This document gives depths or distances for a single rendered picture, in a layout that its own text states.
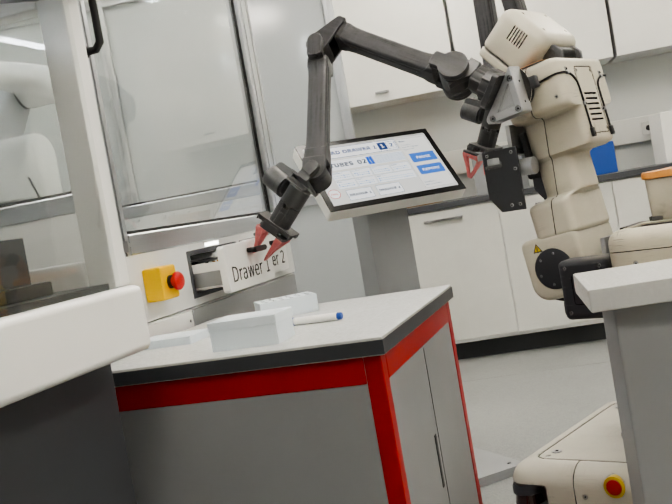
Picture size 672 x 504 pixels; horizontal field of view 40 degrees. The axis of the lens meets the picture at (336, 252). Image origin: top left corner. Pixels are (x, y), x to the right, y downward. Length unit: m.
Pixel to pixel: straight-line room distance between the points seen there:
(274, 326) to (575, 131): 1.07
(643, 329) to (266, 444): 0.67
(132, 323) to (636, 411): 0.87
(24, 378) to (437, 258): 4.10
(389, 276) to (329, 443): 1.66
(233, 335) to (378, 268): 1.57
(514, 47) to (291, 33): 1.77
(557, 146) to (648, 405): 0.88
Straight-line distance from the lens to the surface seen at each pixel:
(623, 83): 5.92
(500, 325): 5.19
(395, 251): 3.13
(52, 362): 1.26
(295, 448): 1.53
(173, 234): 2.13
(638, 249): 2.09
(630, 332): 1.65
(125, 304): 1.43
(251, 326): 1.56
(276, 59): 3.99
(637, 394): 1.68
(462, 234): 5.14
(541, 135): 2.37
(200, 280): 2.18
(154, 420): 1.63
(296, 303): 1.94
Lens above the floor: 0.97
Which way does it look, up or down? 3 degrees down
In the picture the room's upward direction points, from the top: 10 degrees counter-clockwise
